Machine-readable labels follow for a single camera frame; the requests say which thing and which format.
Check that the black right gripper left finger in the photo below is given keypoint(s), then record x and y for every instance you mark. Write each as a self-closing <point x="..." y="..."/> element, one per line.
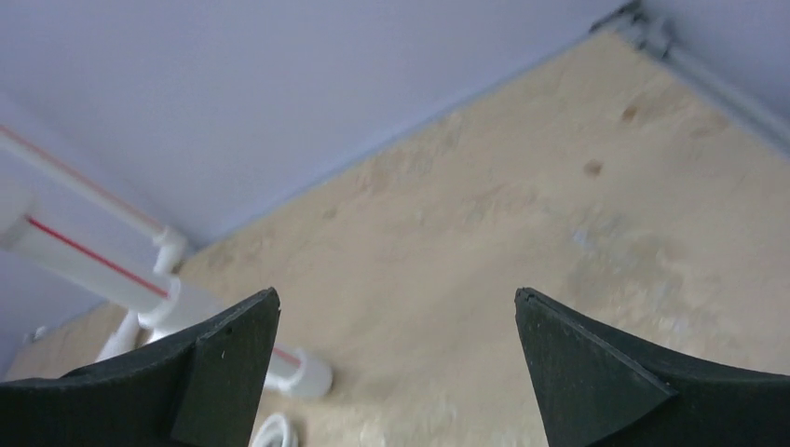
<point x="200" y="386"/>

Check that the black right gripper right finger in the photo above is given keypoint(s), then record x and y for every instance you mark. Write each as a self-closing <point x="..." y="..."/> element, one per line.
<point x="596" y="385"/>

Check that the white PVC pipe frame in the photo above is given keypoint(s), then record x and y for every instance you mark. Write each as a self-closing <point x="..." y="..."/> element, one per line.
<point x="156" y="300"/>

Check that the aluminium rail right table edge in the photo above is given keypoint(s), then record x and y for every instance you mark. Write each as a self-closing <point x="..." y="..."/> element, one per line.
<point x="652" y="35"/>

